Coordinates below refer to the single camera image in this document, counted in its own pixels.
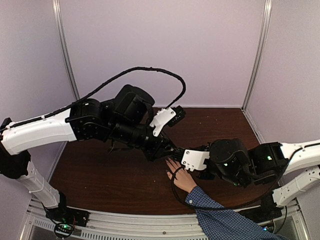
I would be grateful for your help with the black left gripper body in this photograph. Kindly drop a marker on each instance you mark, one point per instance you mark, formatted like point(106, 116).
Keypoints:
point(151, 151)

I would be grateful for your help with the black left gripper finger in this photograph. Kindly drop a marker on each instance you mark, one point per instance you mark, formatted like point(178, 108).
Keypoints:
point(168, 144)
point(169, 154)

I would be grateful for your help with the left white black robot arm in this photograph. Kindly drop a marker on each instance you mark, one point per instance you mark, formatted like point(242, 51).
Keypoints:
point(128, 118)

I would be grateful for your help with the blue checked shirt forearm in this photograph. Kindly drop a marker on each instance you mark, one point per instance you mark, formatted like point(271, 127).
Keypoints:
point(225, 224)

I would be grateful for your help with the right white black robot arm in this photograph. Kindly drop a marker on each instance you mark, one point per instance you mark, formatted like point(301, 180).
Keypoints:
point(229, 160)

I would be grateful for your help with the pale hand with long nails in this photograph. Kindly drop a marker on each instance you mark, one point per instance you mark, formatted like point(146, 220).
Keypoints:
point(183, 180)

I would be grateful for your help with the round green circuit board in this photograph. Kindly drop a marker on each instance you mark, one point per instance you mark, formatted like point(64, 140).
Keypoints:
point(63, 230)

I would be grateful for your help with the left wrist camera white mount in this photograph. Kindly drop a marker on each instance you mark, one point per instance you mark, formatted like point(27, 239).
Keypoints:
point(169, 116)

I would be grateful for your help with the right aluminium corner post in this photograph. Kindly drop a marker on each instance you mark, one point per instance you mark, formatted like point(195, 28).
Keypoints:
point(263, 35)

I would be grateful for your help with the aluminium corner post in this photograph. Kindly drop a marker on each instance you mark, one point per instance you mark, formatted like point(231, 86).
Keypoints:
point(64, 48)
point(263, 35)

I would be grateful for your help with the left aluminium corner post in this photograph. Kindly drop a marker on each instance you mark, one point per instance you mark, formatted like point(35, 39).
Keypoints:
point(64, 48)

